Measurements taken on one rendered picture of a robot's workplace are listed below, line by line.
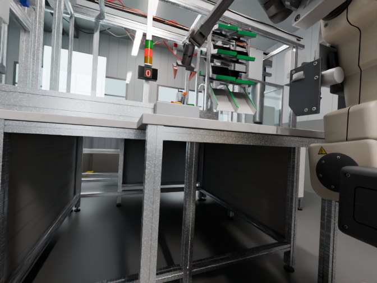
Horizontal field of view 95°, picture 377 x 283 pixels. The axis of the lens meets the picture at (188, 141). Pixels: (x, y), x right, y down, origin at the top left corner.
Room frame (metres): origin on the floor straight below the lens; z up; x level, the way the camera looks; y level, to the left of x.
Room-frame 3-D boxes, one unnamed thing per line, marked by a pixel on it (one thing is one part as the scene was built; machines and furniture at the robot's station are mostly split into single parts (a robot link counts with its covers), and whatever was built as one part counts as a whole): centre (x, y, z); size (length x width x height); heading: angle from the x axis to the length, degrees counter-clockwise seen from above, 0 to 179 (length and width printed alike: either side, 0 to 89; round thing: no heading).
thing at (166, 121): (0.96, -0.18, 0.84); 0.90 x 0.70 x 0.03; 110
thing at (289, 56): (2.23, -1.33, 1.43); 0.30 x 0.09 x 1.13; 112
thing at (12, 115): (1.48, 0.23, 0.85); 1.50 x 1.41 x 0.03; 112
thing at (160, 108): (0.84, 0.06, 0.93); 0.21 x 0.07 x 0.06; 112
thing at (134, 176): (2.57, -0.16, 0.43); 2.20 x 0.38 x 0.86; 112
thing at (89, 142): (2.75, 1.39, 0.73); 0.62 x 0.42 x 0.23; 112
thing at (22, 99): (0.82, 0.26, 0.91); 0.89 x 0.06 x 0.11; 112
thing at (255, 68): (2.19, -0.74, 1.50); 0.38 x 0.21 x 0.88; 22
